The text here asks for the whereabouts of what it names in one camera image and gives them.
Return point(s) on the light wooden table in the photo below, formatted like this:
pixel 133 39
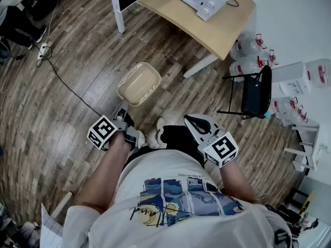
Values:
pixel 207 30

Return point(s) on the person's left forearm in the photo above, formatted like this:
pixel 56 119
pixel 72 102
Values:
pixel 103 172

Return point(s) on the white metal rack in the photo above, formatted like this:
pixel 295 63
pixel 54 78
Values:
pixel 310 146

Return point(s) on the black folding chair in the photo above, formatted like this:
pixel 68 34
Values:
pixel 254 92

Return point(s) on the person's right forearm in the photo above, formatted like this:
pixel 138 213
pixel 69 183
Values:
pixel 238 182

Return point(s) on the white gridded paper sheet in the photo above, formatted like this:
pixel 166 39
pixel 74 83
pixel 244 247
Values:
pixel 50 229

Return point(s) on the white power strip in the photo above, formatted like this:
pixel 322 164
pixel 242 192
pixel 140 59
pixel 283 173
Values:
pixel 42 51

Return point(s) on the beige plastic food container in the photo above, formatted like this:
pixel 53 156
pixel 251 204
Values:
pixel 139 84

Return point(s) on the white printed t-shirt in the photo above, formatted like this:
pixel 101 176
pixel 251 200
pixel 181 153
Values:
pixel 181 216

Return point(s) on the light wooden plank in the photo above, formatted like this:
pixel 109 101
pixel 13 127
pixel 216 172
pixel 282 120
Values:
pixel 61 205

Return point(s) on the white right shoe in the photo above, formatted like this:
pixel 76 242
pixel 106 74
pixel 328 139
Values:
pixel 157 133

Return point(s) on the white left shoe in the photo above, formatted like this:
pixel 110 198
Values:
pixel 141 138

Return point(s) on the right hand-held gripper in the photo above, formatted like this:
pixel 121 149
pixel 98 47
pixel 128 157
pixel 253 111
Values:
pixel 221 148

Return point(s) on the white shoe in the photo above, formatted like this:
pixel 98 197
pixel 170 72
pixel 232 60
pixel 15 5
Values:
pixel 157 133
pixel 141 138

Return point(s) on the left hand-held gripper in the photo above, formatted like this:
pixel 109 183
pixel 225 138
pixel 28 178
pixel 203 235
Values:
pixel 101 132

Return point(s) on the black shorts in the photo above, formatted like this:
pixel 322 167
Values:
pixel 178 138

